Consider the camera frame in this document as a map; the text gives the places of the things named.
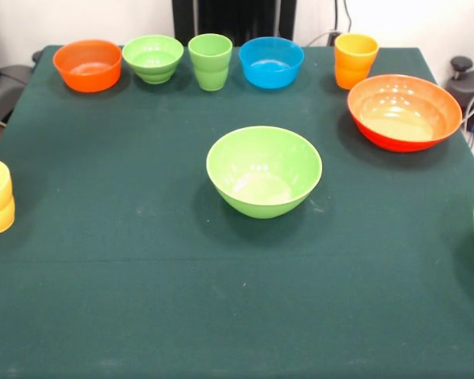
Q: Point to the large orange plastic bowl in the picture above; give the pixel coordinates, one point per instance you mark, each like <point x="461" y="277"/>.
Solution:
<point x="405" y="114"/>

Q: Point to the dark green table cloth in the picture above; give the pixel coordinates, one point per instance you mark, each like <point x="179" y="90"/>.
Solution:
<point x="241" y="284"/>

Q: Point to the black knobbed equipment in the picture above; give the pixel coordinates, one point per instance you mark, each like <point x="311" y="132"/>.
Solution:
<point x="470" y="91"/>

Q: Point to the blue plastic bowl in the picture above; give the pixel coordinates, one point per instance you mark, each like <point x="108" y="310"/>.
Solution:
<point x="271" y="63"/>

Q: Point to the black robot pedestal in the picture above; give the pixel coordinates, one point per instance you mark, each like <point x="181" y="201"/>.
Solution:
<point x="233" y="17"/>

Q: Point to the green plastic cup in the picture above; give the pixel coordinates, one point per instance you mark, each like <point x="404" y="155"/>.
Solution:
<point x="210" y="67"/>

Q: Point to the black power plug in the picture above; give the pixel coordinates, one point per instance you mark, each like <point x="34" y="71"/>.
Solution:
<point x="334" y="38"/>

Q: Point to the small orange plastic bowl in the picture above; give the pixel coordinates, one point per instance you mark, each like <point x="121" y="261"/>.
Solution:
<point x="89" y="63"/>

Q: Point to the small green plastic bowl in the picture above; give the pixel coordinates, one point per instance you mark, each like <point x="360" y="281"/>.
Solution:
<point x="154" y="55"/>

